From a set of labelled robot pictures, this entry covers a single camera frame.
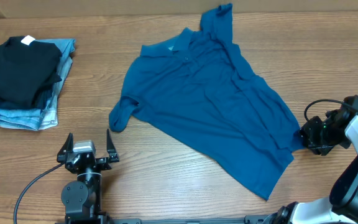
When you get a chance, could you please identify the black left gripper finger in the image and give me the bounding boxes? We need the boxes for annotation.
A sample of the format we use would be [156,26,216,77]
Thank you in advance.
[106,129,117,158]
[58,133,73,156]

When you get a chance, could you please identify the blue polo shirt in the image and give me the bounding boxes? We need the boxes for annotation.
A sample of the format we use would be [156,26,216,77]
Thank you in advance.
[109,4,302,200]

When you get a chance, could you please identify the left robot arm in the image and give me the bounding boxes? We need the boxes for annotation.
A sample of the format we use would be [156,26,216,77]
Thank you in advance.
[57,130,119,224]

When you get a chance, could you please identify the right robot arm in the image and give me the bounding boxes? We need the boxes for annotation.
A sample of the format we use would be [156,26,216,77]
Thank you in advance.
[263,95,358,224]

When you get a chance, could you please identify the folded light blue jeans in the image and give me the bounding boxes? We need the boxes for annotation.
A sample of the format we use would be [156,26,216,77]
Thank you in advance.
[0,39,76,131]

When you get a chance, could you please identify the folded dark blue garment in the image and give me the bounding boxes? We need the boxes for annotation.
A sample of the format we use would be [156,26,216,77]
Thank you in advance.
[0,77,62,110]

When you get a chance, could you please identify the folded black shirt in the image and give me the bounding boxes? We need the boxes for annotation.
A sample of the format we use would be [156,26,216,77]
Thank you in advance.
[0,37,62,104]

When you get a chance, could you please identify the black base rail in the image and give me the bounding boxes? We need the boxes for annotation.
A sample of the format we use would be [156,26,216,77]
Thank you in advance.
[57,214,275,224]

